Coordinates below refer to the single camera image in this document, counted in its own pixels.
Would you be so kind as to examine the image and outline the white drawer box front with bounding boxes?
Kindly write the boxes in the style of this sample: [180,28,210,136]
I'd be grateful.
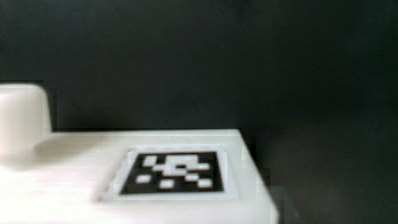
[0,84,280,224]

